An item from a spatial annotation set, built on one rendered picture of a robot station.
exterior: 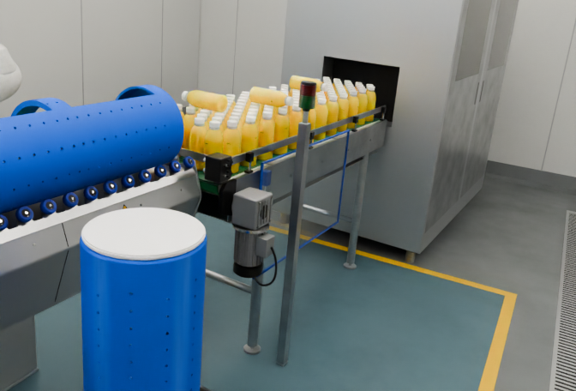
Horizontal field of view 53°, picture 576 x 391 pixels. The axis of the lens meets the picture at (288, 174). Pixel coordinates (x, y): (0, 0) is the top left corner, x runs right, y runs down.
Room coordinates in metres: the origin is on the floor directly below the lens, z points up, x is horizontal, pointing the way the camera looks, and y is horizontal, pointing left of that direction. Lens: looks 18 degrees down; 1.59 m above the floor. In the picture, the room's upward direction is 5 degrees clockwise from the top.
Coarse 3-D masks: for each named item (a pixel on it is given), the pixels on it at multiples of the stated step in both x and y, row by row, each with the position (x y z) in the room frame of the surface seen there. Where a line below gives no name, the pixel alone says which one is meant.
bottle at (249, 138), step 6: (246, 126) 2.23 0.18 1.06; (252, 126) 2.23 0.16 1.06; (246, 132) 2.22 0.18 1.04; (252, 132) 2.22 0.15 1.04; (246, 138) 2.22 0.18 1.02; (252, 138) 2.22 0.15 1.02; (246, 144) 2.22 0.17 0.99; (252, 144) 2.22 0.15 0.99; (246, 150) 2.22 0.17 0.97; (240, 162) 2.23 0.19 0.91; (246, 162) 2.22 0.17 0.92; (252, 162) 2.22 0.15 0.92
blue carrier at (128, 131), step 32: (128, 96) 2.02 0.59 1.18; (160, 96) 1.91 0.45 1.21; (0, 128) 1.39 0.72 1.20; (32, 128) 1.45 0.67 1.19; (64, 128) 1.53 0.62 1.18; (96, 128) 1.61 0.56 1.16; (128, 128) 1.71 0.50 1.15; (160, 128) 1.83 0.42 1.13; (0, 160) 1.33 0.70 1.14; (32, 160) 1.41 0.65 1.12; (64, 160) 1.49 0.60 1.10; (96, 160) 1.59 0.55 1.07; (128, 160) 1.70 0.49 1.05; (160, 160) 1.87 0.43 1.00; (0, 192) 1.33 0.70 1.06; (32, 192) 1.42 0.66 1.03; (64, 192) 1.55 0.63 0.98
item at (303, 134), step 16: (304, 128) 2.20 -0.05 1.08; (304, 144) 2.20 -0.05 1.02; (304, 160) 2.20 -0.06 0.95; (304, 176) 2.22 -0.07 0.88; (288, 240) 2.21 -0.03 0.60; (288, 256) 2.21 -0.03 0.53; (288, 272) 2.20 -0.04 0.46; (288, 288) 2.20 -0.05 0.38; (288, 304) 2.20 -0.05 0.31; (288, 320) 2.20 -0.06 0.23; (288, 336) 2.21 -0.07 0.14
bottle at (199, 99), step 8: (192, 96) 2.31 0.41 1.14; (200, 96) 2.30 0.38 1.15; (208, 96) 2.28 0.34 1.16; (216, 96) 2.27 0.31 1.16; (224, 96) 2.28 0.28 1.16; (192, 104) 2.32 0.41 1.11; (200, 104) 2.29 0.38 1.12; (208, 104) 2.27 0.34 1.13; (216, 104) 2.25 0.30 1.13; (224, 104) 2.29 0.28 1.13
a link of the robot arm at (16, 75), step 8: (0, 48) 2.13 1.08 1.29; (0, 56) 2.11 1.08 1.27; (8, 56) 2.15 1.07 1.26; (0, 64) 2.10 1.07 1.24; (8, 64) 2.14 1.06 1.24; (16, 64) 2.22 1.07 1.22; (0, 72) 2.09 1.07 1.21; (8, 72) 2.13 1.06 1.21; (16, 72) 2.18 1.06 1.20; (0, 80) 2.07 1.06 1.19; (8, 80) 2.11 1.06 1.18; (16, 80) 2.17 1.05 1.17; (0, 88) 2.07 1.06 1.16; (8, 88) 2.11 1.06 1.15; (16, 88) 2.17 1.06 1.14; (0, 96) 2.08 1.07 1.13; (8, 96) 2.14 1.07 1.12
